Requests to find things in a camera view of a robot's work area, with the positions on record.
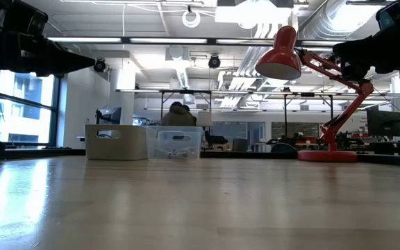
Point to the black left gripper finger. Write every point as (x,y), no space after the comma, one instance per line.
(57,60)

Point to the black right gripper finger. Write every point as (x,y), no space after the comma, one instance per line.
(359,55)

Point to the long ceiling light strip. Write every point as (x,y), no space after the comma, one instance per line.
(168,40)
(85,40)

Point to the black ceiling spotlight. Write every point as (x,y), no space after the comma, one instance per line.
(214,62)
(100,65)

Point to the black computer monitor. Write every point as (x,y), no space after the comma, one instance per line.
(384,123)

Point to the red desk lamp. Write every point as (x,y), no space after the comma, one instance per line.
(280,55)

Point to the clear plastic container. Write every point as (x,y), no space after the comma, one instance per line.
(158,144)

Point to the person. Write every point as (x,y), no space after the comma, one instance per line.
(177,118)

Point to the white lamp shade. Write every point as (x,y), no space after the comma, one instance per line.
(204,118)

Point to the black office chair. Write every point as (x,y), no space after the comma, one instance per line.
(215,140)

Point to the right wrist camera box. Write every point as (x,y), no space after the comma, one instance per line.
(391,15)

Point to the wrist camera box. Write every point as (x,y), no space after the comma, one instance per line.
(37,22)
(391,15)

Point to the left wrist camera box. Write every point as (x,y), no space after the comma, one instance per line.
(37,22)

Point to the silver ventilation duct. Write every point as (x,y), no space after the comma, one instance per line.
(325,21)

